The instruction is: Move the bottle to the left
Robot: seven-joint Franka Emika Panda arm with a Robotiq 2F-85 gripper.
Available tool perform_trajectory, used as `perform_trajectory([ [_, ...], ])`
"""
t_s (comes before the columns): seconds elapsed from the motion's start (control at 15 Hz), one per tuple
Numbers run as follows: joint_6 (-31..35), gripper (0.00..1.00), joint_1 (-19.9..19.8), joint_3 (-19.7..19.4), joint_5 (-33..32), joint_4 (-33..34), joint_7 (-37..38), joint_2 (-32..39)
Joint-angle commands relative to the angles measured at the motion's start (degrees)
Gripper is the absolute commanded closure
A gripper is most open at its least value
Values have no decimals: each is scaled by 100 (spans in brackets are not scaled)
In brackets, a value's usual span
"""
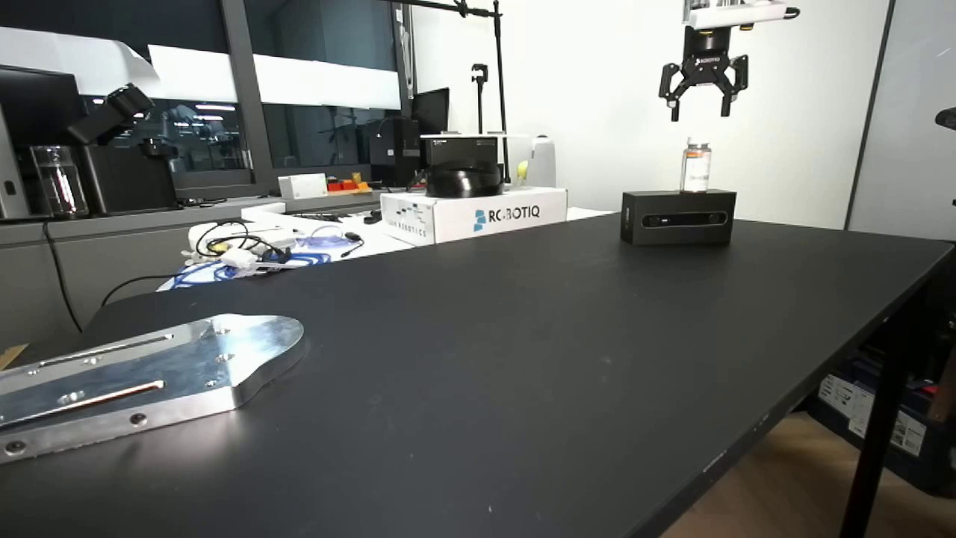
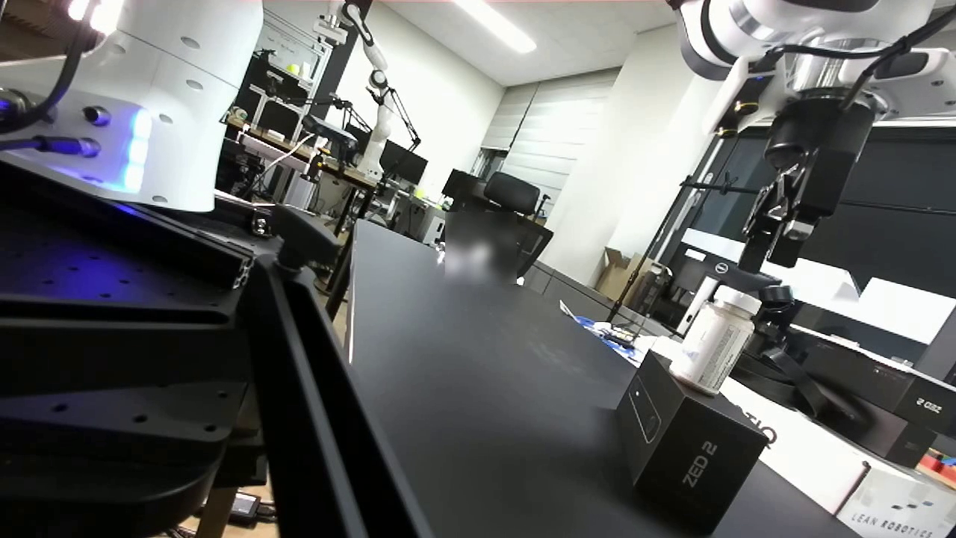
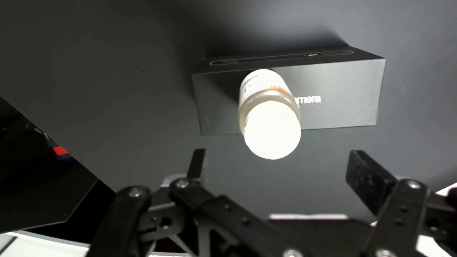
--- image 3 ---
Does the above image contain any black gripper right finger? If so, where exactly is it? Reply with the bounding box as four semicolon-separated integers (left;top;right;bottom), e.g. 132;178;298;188
344;148;457;257

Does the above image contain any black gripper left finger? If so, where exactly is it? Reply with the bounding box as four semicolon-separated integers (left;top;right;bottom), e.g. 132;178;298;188
85;147;305;257

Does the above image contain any small white-capped clear bottle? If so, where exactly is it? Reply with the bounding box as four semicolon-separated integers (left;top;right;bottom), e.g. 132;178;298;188
235;67;302;161

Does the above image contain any black camera box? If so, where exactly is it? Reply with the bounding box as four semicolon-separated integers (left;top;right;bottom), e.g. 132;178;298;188
191;44;386;137

